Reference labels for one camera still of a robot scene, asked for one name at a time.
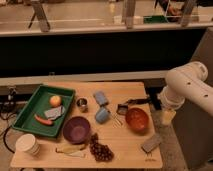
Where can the grey rectangular block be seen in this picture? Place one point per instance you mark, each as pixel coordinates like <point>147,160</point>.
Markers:
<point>151,143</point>

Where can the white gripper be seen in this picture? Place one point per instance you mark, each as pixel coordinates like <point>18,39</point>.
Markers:
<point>167,116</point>

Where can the yellow banana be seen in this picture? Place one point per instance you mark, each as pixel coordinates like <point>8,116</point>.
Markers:
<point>71,150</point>

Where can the green plastic tray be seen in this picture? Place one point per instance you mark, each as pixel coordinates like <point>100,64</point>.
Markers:
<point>38,104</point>

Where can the light blue mug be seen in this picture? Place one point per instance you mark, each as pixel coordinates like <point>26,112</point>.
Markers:
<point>102,115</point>

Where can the orange bowl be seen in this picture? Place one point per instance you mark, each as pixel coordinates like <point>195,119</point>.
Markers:
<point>137,120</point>

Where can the black binder clip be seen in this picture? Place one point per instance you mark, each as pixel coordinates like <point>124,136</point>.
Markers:
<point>122,109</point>

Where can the purple bowl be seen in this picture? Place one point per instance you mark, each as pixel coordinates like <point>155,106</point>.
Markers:
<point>77,130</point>

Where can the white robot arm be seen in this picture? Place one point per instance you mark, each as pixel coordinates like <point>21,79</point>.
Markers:
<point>185,82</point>

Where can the black handled tool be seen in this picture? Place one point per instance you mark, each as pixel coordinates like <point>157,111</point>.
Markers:
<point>138,101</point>

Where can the yellow red apple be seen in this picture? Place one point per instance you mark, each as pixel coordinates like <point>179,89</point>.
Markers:
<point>55,101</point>

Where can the bunch of dark grapes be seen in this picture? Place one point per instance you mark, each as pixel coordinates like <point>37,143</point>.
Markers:
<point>102,153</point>

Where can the small metal cup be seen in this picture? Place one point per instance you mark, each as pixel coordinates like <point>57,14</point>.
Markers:
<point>82,104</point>

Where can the blue sponge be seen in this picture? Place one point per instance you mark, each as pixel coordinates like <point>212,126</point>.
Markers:
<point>100,98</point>

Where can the white paper cup stack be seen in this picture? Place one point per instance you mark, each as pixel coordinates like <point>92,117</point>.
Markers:
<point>28,144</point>

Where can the grey cloth in tray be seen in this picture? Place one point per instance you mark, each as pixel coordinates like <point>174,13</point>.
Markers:
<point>54,113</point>

